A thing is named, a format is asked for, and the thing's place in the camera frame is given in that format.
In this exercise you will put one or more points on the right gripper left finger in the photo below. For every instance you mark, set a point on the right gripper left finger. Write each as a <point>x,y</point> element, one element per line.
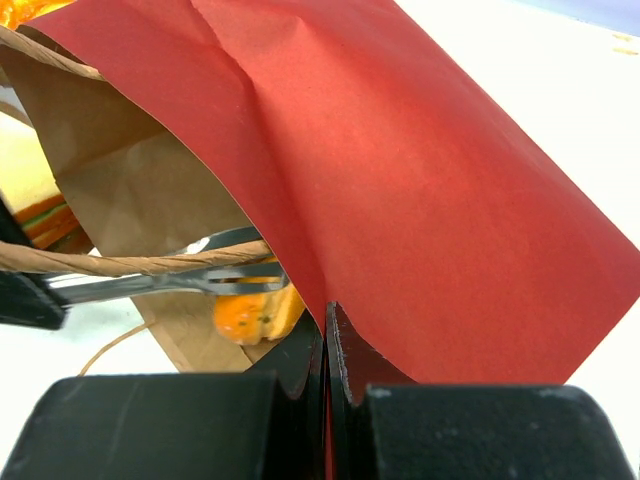
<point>296,442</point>

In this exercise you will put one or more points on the fake baguette loaf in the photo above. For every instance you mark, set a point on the fake baguette loaf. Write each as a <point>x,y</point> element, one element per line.
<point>249,318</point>

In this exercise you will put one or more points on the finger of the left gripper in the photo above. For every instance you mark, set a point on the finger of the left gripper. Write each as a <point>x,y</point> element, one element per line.
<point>25,299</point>

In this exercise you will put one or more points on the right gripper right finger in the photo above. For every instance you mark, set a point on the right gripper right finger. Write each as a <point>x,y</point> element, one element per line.
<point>353,365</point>

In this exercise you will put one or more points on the braided orange bread loaf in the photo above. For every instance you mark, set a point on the braided orange bread loaf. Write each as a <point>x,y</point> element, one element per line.
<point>13,13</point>

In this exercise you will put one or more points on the red brown paper bag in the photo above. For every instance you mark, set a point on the red brown paper bag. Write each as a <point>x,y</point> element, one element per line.
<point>381,175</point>

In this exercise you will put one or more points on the fake triangle sandwich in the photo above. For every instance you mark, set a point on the fake triangle sandwich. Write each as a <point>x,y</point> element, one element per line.
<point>29,188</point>

